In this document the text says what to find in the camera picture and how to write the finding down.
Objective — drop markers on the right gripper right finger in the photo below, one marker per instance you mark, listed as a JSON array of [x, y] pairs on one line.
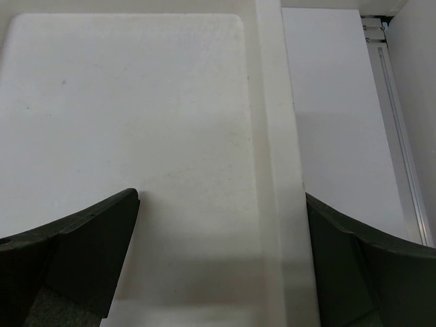
[[366, 277]]

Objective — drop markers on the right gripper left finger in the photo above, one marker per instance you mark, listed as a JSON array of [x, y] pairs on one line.
[[65, 273]]

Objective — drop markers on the white drawer cabinet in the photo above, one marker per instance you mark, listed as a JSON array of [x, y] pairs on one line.
[[188, 102]]

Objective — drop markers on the right side aluminium rail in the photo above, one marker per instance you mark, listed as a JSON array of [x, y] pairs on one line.
[[414, 212]]

